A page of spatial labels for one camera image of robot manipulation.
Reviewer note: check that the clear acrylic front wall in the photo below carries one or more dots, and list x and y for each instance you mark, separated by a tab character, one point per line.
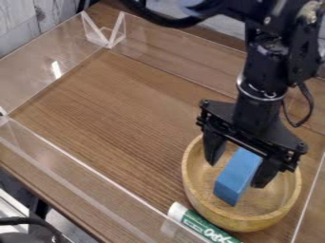
103	208

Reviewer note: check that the brown wooden bowl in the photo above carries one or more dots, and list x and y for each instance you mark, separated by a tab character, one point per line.
261	207

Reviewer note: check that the clear acrylic corner bracket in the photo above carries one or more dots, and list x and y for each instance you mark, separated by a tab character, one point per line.
105	37

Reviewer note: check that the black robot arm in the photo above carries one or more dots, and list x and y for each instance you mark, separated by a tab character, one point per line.
283	60

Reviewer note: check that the blue rectangular block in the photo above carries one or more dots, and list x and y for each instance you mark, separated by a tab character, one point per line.
236	176

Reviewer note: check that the green white marker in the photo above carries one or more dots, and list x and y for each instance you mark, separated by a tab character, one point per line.
200	225

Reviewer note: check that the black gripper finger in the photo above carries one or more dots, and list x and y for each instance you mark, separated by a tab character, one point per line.
214	145
267	172

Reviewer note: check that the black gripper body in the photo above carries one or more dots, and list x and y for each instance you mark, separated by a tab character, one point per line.
251	122

